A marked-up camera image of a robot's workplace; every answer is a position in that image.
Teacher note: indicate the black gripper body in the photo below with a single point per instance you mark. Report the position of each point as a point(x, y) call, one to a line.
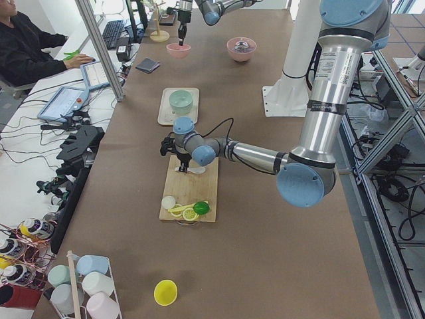
point(182, 157)
point(182, 17)

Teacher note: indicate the white ceramic spoon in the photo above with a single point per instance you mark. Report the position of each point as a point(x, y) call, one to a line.
point(195, 170)

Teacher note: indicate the small pink bowl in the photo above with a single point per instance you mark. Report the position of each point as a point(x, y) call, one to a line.
point(176, 50)

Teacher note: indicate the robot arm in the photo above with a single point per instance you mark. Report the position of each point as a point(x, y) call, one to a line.
point(211, 11)
point(306, 173)

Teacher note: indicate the large pink ice bowl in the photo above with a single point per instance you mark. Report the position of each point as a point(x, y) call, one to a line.
point(241, 57)

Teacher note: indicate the bamboo cutting board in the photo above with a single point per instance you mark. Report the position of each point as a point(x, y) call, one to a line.
point(188, 188)

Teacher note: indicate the wooden mug tree stand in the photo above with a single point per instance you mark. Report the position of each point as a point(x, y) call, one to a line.
point(153, 30)

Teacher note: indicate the cream rabbit tray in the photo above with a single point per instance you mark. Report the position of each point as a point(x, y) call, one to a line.
point(167, 115)

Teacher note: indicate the white steamed bun toy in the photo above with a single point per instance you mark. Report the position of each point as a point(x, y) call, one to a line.
point(168, 202)

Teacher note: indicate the grey folded cloth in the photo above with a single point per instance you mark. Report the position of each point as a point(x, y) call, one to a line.
point(147, 65)

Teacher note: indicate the green lime toy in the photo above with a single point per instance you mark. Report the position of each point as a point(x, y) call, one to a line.
point(201, 208)

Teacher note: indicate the upper lemon slice toy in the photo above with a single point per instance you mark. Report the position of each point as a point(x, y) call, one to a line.
point(176, 211)

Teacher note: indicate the lemon slice toy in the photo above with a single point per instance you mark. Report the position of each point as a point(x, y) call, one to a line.
point(176, 211)
point(189, 214)

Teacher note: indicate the stacked green bowls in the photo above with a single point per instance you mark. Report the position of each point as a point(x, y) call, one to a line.
point(181, 102)

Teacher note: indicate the lower lemon slice toy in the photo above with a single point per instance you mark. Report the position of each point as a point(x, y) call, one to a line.
point(189, 214)

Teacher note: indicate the metal ice scoop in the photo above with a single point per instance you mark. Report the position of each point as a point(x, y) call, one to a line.
point(241, 47)

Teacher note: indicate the black keyboard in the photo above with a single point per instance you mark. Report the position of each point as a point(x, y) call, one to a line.
point(112, 32)

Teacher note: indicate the black tool holder stand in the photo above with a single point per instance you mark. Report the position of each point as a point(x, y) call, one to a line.
point(74, 154)

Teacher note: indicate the blue teach pendant far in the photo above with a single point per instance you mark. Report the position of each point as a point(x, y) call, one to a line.
point(94, 76)

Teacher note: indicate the blue teach pendant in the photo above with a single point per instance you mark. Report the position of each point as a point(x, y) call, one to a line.
point(94, 76)
point(64, 103)

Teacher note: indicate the blue teach pendant near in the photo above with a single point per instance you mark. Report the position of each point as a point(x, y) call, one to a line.
point(64, 103)

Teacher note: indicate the yellow plastic cup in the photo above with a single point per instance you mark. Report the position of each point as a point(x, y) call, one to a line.
point(165, 292)

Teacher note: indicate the light blue plastic cup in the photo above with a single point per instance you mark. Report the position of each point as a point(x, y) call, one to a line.
point(92, 263)

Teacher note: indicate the white plastic cup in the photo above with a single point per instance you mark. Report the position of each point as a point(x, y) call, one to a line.
point(95, 282)

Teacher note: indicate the yellow label bottle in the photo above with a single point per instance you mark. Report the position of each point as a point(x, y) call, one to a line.
point(38, 228)

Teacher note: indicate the seated person in black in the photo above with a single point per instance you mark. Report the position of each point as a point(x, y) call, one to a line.
point(23, 59)

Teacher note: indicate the pink plastic cup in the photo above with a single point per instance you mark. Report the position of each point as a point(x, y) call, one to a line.
point(101, 306)

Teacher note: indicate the mint green plastic cup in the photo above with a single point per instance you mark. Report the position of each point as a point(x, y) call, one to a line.
point(58, 275)

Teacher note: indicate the grey plastic cup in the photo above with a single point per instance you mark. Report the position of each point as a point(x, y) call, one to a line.
point(62, 298)

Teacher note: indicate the aluminium frame post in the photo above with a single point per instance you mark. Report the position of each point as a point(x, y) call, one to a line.
point(87, 15)

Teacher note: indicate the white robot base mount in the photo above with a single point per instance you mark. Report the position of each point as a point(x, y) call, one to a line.
point(289, 96)

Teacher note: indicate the white wire cup rack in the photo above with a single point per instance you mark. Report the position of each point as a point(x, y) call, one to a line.
point(80, 297)

